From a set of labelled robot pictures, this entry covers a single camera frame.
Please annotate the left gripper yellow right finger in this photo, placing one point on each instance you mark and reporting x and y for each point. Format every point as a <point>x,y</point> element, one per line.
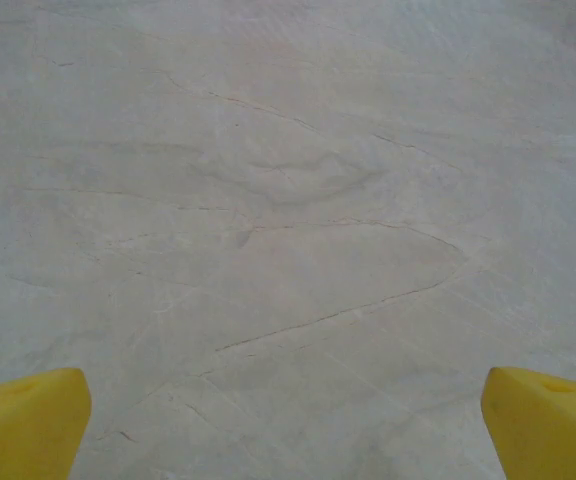
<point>553,430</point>

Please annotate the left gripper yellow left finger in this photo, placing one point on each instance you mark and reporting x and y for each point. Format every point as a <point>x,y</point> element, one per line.
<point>23,425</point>

